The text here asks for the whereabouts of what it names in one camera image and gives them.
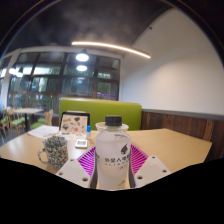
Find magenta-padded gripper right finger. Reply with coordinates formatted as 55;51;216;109
129;143;172;188

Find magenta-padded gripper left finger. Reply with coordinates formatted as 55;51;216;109
54;147;98;188

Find clear plastic water bottle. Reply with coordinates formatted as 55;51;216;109
94;115;132;191

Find green speckled white mug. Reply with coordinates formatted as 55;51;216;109
37;135;69;169

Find tablet with sticker-covered case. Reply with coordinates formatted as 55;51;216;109
58;111;91;140

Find white paper sheets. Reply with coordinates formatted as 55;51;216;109
27;124;61;139

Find green upholstered booth bench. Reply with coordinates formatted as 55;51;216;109
58;97;143;132

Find light wooden dining table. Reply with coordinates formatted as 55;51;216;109
13;107;44;131

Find group of wooden green-seat chairs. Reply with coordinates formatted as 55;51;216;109
0;108;54;138

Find round pendant lamp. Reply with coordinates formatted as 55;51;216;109
75;49;90;63

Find curved linear ceiling light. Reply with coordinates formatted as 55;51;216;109
71;41;152;60

